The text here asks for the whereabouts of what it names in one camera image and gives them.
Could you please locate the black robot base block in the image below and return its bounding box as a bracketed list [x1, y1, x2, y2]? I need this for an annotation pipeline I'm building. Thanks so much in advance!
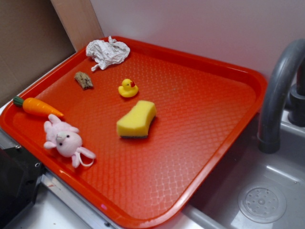
[0, 146, 44, 229]

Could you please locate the orange toy carrot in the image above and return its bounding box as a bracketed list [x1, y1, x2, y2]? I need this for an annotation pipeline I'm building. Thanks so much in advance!
[12, 96, 64, 117]

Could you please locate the yellow sponge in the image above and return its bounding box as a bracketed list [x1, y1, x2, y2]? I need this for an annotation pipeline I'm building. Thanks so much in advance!
[116, 100, 157, 138]

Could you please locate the red plastic tray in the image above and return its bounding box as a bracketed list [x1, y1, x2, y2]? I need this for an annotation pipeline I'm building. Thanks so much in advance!
[0, 37, 267, 229]

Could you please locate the yellow rubber duck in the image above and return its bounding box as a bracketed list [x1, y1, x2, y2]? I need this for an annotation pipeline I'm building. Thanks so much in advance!
[118, 79, 139, 98]

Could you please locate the small brown wood piece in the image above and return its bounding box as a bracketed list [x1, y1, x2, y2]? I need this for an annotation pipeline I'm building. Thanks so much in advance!
[74, 72, 93, 90]

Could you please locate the crumpled white paper towel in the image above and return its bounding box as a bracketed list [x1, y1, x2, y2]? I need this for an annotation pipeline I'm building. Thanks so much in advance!
[86, 36, 131, 72]

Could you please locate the pink plush bunny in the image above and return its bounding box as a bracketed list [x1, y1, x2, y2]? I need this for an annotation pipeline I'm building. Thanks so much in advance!
[43, 114, 96, 168]

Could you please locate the grey curved faucet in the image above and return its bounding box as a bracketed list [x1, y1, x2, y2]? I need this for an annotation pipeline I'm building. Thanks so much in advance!
[257, 39, 305, 154]

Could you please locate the grey plastic sink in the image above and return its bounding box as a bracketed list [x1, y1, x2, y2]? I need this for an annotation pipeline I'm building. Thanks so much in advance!
[182, 112, 305, 229]

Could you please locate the wooden board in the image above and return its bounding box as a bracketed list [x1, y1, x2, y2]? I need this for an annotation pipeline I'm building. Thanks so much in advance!
[51, 0, 104, 51]

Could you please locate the brown cardboard panel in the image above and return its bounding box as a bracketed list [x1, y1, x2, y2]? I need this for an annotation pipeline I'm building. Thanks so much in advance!
[0, 0, 75, 105]

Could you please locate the dark grey faucet handle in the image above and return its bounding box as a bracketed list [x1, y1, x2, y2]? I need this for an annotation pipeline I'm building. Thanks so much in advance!
[288, 61, 305, 127]

